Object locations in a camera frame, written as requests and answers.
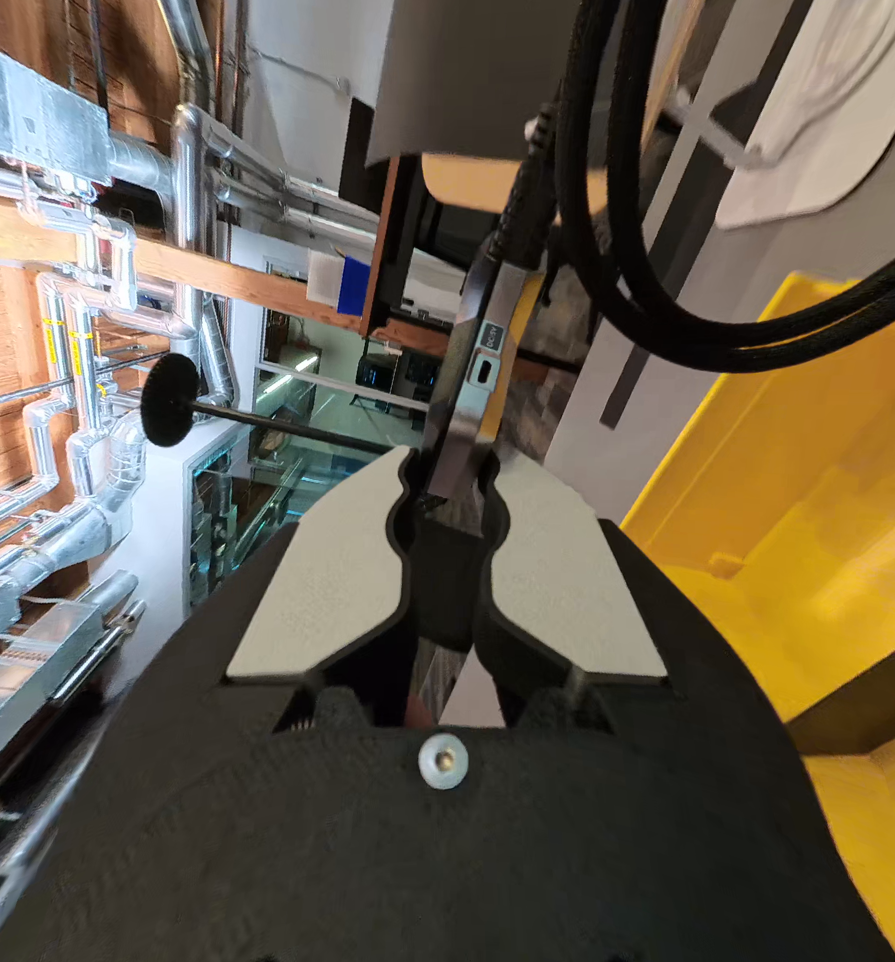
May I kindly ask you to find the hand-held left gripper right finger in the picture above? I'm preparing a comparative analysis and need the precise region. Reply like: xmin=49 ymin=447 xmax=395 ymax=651
xmin=474 ymin=454 xmax=668 ymax=726

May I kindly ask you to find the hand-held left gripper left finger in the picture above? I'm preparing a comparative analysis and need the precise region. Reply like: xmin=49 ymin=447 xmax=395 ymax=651
xmin=226 ymin=447 xmax=418 ymax=726

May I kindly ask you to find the glossy silver-edged usb hub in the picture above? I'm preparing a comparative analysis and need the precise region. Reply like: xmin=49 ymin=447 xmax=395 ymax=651
xmin=410 ymin=252 xmax=548 ymax=653

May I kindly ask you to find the thick black braided cable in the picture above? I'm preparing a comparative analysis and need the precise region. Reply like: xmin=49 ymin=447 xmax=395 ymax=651
xmin=489 ymin=0 xmax=895 ymax=374

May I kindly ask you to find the yellow plastic bin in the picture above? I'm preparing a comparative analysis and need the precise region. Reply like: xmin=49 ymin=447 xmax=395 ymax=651
xmin=620 ymin=271 xmax=895 ymax=962

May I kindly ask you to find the black round disc on rod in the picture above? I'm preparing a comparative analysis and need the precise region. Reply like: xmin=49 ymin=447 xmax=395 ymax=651
xmin=141 ymin=353 xmax=392 ymax=455

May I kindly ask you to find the small blue box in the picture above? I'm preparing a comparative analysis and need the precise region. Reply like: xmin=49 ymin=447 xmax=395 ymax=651
xmin=337 ymin=256 xmax=373 ymax=318

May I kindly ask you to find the white foam block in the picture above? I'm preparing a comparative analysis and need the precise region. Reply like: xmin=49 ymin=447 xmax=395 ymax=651
xmin=307 ymin=250 xmax=347 ymax=307

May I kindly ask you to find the wooden beam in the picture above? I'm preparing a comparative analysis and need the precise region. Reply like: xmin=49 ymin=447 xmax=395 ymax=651
xmin=0 ymin=194 xmax=366 ymax=333

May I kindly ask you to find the cluster of silver metal pipes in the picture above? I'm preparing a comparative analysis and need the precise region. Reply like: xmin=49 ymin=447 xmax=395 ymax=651
xmin=0 ymin=0 xmax=388 ymax=677

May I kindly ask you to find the black monitor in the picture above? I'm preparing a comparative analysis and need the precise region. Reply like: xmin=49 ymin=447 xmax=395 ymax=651
xmin=338 ymin=96 xmax=379 ymax=198

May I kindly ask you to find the black flat panel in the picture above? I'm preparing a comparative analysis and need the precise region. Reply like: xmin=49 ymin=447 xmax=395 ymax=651
xmin=363 ymin=0 xmax=595 ymax=168

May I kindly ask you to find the brown wooden desk frame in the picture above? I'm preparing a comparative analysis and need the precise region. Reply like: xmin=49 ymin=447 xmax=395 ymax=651
xmin=359 ymin=156 xmax=452 ymax=358

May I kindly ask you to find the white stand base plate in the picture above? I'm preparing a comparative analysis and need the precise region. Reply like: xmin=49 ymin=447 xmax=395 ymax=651
xmin=714 ymin=0 xmax=895 ymax=231

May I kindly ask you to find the silver air duct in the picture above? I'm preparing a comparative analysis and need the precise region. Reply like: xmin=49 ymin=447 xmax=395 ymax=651
xmin=0 ymin=34 xmax=112 ymax=189

